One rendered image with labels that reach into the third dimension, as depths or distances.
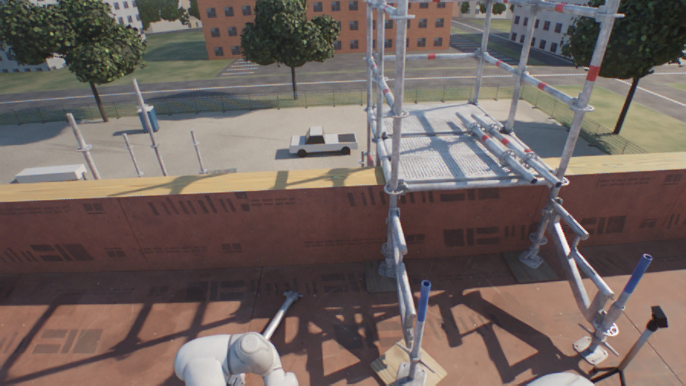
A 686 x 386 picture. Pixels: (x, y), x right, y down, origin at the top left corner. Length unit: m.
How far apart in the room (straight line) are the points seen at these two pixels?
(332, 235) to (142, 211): 1.34
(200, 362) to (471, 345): 1.56
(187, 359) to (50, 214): 1.97
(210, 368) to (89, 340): 1.59
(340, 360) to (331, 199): 0.98
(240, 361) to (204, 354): 0.12
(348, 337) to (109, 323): 1.60
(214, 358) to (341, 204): 1.33
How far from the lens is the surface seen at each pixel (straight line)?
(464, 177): 2.27
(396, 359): 2.17
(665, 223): 3.62
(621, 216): 3.27
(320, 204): 2.28
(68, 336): 2.92
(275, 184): 2.29
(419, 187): 2.13
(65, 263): 3.36
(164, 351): 2.49
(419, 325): 1.70
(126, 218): 2.75
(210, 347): 1.32
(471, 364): 2.25
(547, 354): 2.44
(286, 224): 2.41
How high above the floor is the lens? 1.90
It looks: 30 degrees down
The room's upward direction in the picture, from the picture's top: 2 degrees counter-clockwise
